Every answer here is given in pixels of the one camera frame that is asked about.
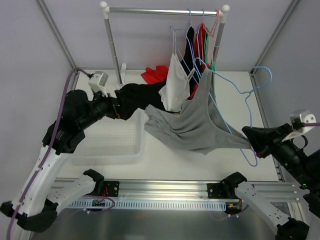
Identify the grey tank top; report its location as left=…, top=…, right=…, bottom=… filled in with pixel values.
left=144, top=69, right=251, bottom=155

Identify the light blue wire hanger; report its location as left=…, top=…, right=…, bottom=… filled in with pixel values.
left=193, top=57, right=273, bottom=167

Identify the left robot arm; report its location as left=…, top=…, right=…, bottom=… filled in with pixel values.
left=0, top=90, right=121, bottom=233

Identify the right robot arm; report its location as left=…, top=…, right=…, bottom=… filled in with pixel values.
left=218, top=122, right=320, bottom=240

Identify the white tank top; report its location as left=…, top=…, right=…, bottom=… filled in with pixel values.
left=158, top=52, right=196, bottom=113

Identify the green tank top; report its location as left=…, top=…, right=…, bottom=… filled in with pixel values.
left=204, top=27, right=216, bottom=71

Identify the black tank top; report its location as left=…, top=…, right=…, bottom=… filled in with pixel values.
left=180, top=40, right=196, bottom=84

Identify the blue hanger under white top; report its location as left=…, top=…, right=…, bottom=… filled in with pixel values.
left=176, top=32, right=191, bottom=91

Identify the red tank top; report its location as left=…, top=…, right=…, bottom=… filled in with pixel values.
left=189, top=23, right=205, bottom=100

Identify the blue hanger under black top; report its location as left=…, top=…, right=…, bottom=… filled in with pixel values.
left=185, top=8, right=202, bottom=83

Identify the blue hanger under red top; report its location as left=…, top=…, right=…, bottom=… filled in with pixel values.
left=193, top=14, right=206, bottom=68

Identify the white clothes rack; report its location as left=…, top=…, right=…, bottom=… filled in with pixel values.
left=99, top=0, right=231, bottom=91

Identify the black garment on table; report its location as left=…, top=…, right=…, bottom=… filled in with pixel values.
left=115, top=81, right=166, bottom=120

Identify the white plastic perforated basket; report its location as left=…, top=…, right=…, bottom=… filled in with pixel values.
left=70, top=109, right=145, bottom=166

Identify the red garment on table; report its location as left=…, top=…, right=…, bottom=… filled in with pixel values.
left=141, top=65, right=169, bottom=85

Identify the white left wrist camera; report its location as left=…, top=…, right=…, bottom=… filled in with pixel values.
left=88, top=71, right=109, bottom=97

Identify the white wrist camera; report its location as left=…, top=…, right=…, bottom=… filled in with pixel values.
left=88, top=71, right=109, bottom=97
left=282, top=109, right=320, bottom=142

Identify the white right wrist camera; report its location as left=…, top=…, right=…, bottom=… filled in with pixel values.
left=282, top=109, right=320, bottom=142

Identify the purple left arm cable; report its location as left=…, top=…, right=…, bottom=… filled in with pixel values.
left=5, top=67, right=116, bottom=240

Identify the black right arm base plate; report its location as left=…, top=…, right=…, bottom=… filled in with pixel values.
left=206, top=182, right=239, bottom=199

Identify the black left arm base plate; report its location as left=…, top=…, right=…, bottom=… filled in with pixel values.
left=102, top=181, right=120, bottom=197

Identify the white slotted cable duct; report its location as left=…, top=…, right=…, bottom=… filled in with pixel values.
left=68, top=198, right=227, bottom=212

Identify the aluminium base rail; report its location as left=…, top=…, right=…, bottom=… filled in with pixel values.
left=49, top=177, right=300, bottom=202

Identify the pink wire hanger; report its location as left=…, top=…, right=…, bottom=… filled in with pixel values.
left=209, top=9, right=222, bottom=63

